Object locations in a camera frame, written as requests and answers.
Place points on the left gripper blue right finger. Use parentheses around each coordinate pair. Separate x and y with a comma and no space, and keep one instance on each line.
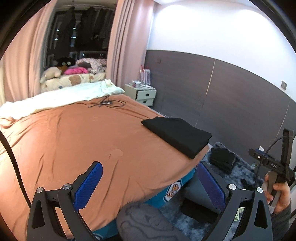
(214,185)

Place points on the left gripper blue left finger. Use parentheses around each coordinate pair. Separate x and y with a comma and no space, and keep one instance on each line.
(85,184)

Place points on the black garment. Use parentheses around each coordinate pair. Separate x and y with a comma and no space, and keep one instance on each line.
(179,134)

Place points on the black clothes stack on floor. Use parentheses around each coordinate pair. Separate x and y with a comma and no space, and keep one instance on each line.
(223,159)

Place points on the person right hand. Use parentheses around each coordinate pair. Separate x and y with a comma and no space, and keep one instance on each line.
(284,199)

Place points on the blue grey shaggy rug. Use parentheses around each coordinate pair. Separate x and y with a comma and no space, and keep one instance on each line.
(185,210)

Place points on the brown bed blanket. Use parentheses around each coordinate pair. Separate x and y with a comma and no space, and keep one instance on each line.
(53,147)

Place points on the white duvet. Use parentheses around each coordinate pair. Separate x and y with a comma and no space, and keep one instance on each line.
(57,98)

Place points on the bear print pillow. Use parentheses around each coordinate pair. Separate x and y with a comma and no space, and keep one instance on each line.
(70,80)

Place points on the white nightstand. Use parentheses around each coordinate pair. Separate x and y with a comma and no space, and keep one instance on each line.
(143,95)

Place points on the pink cloth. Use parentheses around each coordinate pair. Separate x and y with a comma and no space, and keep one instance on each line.
(76,70)

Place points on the beige plush toy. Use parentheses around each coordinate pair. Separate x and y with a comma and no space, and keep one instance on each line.
(50,73)

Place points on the floral bedding pile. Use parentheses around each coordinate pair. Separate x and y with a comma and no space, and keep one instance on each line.
(93,65)

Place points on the black plush toy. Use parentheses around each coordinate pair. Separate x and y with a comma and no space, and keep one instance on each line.
(65,61)

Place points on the white red rack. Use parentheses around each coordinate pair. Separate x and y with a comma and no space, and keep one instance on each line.
(144,78)

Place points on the pink curtain left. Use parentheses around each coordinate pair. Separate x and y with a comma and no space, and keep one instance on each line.
(21,64)

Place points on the pink curtain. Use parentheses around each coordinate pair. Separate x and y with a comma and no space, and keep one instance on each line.
(21,64)
(128,40)

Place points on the pink curtain right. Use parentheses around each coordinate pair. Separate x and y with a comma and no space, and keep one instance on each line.
(128,40)

